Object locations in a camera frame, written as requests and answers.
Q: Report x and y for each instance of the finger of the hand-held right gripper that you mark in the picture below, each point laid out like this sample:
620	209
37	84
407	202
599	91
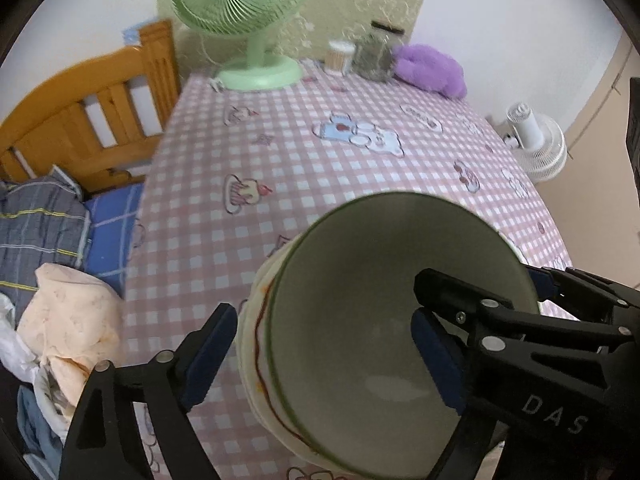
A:
445	287
545	282

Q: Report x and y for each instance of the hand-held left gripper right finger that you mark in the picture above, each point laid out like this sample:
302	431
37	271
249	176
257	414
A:
435	360

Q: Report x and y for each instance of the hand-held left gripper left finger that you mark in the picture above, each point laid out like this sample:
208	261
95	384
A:
210	355

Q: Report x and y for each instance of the round yellow floral plate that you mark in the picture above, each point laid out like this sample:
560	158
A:
250	355

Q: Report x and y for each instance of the white plate with red trim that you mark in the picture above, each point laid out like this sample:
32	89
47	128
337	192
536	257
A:
263	355

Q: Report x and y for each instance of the floral ceramic bowl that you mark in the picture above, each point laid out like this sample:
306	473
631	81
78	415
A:
360	310

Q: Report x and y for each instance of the white floor fan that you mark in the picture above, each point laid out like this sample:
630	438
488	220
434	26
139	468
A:
540	150

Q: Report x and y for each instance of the beige door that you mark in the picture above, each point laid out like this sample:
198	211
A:
600	160

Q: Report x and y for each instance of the peach cloth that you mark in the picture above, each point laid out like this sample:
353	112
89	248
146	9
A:
65	310

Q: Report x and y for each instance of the blue plaid bedsheet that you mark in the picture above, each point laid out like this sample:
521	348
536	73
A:
110	230

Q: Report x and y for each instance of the blue cloth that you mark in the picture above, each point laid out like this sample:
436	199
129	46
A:
35	420

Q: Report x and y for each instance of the pink checked tablecloth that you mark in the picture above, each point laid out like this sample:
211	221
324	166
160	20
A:
300	160

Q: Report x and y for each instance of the purple plush cushion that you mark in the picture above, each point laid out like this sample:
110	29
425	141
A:
430	67

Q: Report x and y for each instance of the grey plaid quilt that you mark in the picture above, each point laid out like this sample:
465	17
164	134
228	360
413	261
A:
35	220

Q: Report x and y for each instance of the glass jar with dark lid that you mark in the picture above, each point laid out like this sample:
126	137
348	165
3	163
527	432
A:
375	55

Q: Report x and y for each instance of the wooden bed headboard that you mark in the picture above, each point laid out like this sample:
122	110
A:
60	120

